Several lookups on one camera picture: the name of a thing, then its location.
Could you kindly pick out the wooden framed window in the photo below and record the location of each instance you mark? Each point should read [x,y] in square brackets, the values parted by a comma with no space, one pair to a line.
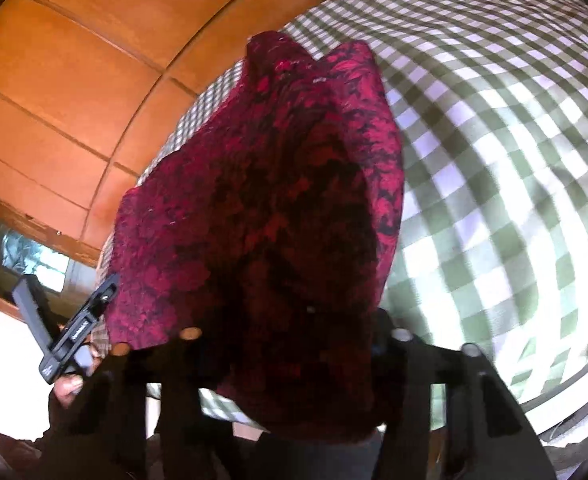
[24,260]

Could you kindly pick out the person's left hand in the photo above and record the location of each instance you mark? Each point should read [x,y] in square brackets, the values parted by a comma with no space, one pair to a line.
[69,387]

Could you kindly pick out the maroon patterned sweater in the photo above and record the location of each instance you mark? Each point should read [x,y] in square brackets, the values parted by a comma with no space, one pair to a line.
[274,200]

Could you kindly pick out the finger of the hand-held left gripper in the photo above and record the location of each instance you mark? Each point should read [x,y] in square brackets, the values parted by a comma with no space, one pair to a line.
[30,310]
[105,292]

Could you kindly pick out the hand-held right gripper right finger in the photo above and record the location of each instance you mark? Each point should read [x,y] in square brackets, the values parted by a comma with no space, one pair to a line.
[409,375]

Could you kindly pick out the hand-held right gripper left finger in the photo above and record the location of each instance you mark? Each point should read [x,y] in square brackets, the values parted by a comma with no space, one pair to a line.
[174,365]

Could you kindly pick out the green white checked bedsheet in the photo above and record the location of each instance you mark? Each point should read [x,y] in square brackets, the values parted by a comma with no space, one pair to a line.
[499,160]

